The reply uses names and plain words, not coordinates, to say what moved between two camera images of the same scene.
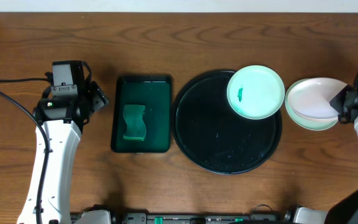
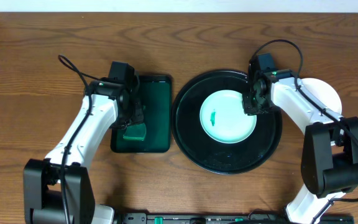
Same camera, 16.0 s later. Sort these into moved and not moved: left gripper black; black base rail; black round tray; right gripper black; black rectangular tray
Moved: left gripper black; right gripper black
Not moved: black rectangular tray; black round tray; black base rail
